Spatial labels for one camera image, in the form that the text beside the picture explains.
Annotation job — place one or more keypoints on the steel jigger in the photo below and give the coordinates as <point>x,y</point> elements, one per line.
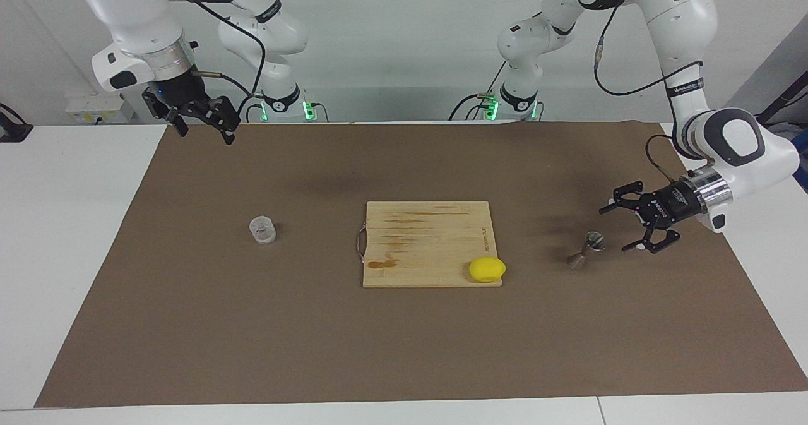
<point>593,242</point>

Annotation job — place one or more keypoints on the bamboo cutting board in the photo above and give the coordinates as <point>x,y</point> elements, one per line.
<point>429,248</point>

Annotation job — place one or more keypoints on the yellow lemon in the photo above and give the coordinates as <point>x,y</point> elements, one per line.
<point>486,269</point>

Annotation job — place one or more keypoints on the black clamp base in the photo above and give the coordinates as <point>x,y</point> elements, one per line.
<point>12,131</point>

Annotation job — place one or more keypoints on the black stand pole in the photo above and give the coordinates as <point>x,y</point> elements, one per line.
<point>786,100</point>

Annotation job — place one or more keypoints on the brown table mat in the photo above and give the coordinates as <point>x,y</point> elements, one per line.
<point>252,336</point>

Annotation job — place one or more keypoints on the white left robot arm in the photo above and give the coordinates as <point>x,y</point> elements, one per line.
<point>675,8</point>

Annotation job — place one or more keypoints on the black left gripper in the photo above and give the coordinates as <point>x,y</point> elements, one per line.
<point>669,205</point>

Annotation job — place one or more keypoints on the white wall socket box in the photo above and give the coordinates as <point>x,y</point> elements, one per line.
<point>95,106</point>

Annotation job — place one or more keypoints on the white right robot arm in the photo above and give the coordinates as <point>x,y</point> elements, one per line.
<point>139,14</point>

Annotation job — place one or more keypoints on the clear plastic cup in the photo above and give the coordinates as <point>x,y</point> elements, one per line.
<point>262,230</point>

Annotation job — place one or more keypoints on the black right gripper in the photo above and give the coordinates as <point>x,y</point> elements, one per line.
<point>180,90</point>

